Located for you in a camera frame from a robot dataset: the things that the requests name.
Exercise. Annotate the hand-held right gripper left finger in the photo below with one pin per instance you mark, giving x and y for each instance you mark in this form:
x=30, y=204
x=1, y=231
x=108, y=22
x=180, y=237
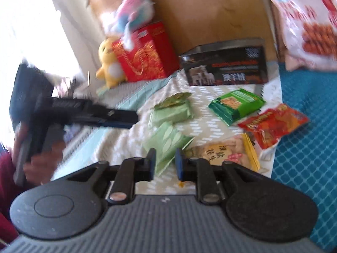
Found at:
x=151, y=164

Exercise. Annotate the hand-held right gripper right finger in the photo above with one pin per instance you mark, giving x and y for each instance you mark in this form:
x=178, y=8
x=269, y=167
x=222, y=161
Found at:
x=180, y=164

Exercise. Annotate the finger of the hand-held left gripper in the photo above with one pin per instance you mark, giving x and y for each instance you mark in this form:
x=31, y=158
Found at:
x=113, y=125
x=110, y=113

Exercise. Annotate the leaf print light green packet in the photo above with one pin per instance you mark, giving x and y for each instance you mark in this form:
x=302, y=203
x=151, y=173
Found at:
x=165, y=142

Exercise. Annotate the beige peanut packet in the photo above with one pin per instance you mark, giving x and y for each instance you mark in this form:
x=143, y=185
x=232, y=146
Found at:
x=218, y=152

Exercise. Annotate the plain light green packet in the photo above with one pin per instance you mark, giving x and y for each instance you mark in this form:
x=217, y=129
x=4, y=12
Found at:
x=172, y=114

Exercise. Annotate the olive green snack packet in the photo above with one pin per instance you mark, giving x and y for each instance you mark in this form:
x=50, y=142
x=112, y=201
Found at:
x=173, y=100

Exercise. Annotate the red snack packet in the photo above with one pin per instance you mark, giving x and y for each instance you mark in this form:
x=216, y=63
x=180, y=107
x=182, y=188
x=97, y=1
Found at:
x=273, y=123

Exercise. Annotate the black sheep print box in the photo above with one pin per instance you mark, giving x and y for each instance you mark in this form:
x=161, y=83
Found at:
x=226, y=66

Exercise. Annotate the person's left hand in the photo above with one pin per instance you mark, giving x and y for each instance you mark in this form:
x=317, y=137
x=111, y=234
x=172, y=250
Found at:
x=36, y=164

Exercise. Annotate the light teal quilt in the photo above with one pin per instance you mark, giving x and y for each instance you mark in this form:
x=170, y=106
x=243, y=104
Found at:
x=123, y=95

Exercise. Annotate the beige patterned blanket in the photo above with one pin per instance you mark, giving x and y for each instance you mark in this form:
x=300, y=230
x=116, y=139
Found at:
x=205, y=134

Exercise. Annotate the yellow plush toy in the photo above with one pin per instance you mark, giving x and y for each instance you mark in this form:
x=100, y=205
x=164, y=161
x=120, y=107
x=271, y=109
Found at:
x=109, y=60

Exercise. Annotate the red gift box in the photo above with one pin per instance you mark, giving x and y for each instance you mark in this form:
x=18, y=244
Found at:
x=147, y=55

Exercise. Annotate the pink and blue plush toy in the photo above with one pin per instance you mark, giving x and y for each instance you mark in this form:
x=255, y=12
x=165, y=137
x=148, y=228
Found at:
x=134, y=13

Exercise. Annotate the blue diamond pattern mat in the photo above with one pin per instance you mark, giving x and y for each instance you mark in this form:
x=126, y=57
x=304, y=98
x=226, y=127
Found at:
x=308, y=168

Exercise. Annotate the wooden headboard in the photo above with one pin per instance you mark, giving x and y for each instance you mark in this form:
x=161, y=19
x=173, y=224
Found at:
x=205, y=13

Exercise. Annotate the large pink snack bag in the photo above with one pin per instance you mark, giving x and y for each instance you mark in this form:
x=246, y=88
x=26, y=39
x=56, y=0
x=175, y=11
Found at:
x=308, y=29

